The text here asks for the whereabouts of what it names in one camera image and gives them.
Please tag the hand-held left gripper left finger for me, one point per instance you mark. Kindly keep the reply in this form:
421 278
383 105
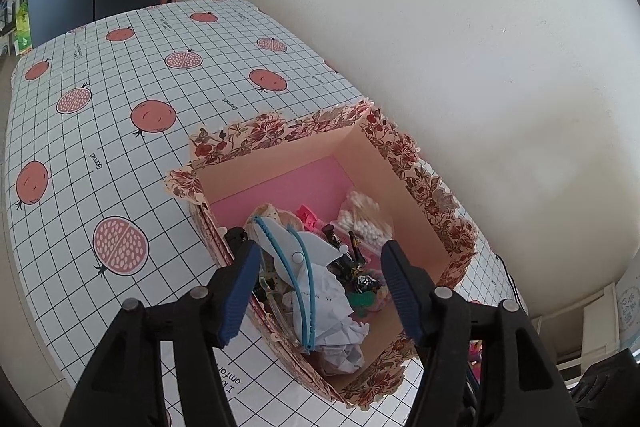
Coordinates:
240 292

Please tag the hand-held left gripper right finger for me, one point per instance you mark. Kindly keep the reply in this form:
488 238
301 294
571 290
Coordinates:
400 292

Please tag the green plastic toy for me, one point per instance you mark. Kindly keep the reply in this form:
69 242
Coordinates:
365 299

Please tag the black action figure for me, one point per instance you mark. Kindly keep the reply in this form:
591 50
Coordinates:
350 264

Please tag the blue headband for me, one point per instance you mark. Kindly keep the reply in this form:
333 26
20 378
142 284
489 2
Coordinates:
305 302

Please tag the white paper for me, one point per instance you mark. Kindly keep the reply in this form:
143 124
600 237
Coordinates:
330 302

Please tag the clear bag of cotton swabs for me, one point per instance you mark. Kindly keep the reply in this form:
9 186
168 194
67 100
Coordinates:
362 219

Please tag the pink comb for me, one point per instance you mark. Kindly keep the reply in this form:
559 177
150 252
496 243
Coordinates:
307 214

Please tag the floral pink cardboard box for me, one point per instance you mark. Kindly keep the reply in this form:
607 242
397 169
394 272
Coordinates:
310 157

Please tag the white shelf rack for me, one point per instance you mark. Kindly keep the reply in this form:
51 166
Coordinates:
597 322

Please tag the pale book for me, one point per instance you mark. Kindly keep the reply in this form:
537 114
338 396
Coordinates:
630 302

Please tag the checked pomegranate tablecloth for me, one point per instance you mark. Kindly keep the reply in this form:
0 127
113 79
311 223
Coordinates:
150 67

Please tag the green carton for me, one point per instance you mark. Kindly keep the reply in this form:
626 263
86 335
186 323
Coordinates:
22 27

